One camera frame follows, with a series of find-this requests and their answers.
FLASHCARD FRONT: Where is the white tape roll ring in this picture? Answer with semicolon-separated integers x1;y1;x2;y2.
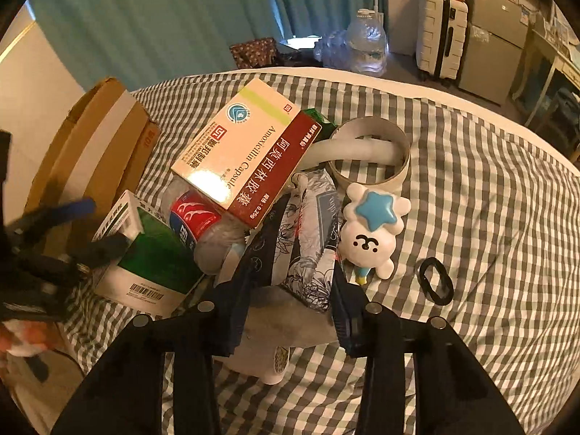
324;116;412;192

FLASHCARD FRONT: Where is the dark floral bag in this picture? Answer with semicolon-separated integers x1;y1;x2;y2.
229;37;282;69

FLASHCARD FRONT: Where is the grey white sock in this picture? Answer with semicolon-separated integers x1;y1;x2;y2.
216;287;337;385

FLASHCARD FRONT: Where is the large clear water jug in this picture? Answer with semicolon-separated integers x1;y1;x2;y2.
345;8;387;78

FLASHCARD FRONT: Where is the floral tissue pack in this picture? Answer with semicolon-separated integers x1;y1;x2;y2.
271;169;340;312

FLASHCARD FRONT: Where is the green granule sachet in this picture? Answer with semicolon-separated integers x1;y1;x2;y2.
304;108;337;142

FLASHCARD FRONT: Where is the grey mini fridge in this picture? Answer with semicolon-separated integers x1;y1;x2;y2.
458;0;528;105

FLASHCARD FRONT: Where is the white suitcase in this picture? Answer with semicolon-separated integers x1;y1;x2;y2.
415;0;468;80

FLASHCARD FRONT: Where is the green white medicine box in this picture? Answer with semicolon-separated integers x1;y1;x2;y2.
92;191;203;317

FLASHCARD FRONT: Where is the white dressing table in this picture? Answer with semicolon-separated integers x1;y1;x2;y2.
510;0;579;128

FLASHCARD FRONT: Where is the black hair tie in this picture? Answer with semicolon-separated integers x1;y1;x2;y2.
416;256;455;307

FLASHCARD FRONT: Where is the teal curtain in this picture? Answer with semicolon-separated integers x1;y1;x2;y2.
29;0;386;90

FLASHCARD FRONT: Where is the brown cardboard box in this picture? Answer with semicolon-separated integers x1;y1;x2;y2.
25;78;160;238

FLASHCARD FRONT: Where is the amoxicillin capsule medicine box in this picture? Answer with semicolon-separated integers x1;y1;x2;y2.
171;78;322;228

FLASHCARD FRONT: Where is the white plush star toy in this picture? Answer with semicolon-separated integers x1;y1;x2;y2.
339;183;411;286

